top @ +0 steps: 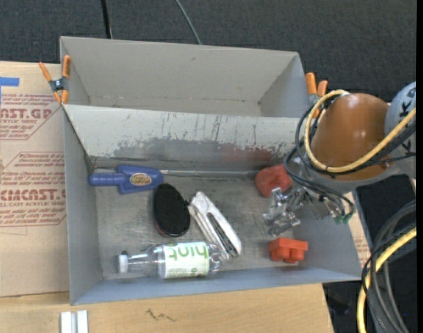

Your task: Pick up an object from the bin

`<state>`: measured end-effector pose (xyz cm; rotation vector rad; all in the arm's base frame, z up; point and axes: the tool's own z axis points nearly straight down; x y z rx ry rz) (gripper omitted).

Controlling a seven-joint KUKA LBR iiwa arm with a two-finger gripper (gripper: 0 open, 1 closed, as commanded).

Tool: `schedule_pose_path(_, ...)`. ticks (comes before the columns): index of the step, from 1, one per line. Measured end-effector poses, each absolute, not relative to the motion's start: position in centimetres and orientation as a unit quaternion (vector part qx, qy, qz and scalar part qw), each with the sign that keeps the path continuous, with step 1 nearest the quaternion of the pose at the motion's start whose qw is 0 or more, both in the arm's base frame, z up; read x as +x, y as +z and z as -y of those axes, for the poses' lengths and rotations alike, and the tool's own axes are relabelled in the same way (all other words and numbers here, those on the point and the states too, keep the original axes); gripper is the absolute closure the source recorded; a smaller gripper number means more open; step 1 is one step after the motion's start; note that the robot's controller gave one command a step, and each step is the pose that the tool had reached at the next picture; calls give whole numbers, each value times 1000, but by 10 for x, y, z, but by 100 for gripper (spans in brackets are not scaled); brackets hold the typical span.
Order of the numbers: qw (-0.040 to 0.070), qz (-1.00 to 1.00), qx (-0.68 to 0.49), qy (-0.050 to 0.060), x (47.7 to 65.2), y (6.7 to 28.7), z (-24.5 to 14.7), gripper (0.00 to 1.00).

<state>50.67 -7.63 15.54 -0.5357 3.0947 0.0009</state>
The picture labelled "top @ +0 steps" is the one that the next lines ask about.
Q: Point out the white oblong case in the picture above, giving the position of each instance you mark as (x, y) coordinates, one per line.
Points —
(216, 224)

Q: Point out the grey metal bin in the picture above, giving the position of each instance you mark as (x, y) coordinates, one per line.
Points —
(135, 217)

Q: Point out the brown cardboard board red print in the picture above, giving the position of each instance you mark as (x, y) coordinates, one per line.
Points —
(27, 248)

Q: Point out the black oval brush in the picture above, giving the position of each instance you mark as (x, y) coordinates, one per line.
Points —
(171, 211)

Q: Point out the clear plastic bottle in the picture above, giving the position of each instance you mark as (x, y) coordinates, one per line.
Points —
(183, 260)

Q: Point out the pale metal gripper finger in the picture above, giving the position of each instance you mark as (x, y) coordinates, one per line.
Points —
(283, 223)
(278, 197)

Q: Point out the orange toy block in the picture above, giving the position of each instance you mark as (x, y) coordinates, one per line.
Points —
(287, 249)

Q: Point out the red-orange lumpy toy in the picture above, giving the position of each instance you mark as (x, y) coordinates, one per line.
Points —
(271, 180)

